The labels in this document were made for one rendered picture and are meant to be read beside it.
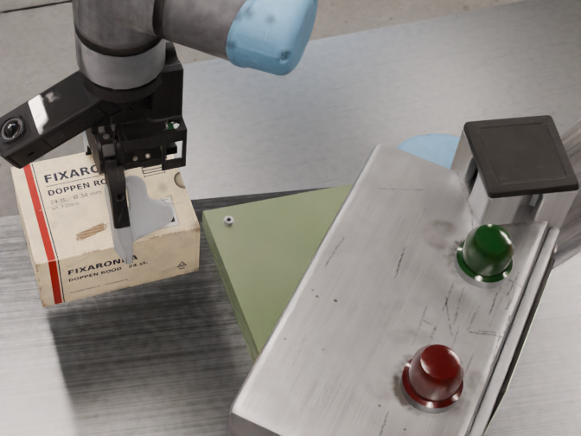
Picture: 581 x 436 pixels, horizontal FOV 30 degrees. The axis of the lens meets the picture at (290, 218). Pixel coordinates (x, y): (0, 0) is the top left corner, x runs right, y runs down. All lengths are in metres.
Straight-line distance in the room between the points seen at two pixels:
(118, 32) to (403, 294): 0.45
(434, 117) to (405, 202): 0.94
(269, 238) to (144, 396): 0.24
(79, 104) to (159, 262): 0.21
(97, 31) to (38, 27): 1.87
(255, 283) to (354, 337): 0.75
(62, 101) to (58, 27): 1.78
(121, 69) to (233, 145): 0.50
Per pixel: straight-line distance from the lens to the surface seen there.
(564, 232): 0.84
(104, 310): 1.24
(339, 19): 2.80
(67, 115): 0.96
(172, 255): 1.08
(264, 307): 1.20
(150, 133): 0.98
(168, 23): 0.84
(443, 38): 1.57
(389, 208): 0.52
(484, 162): 0.51
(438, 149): 1.08
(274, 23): 0.81
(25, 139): 0.97
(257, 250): 1.25
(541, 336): 1.28
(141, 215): 1.03
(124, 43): 0.88
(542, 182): 0.51
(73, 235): 1.06
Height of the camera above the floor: 1.88
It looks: 53 degrees down
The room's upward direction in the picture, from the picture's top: 8 degrees clockwise
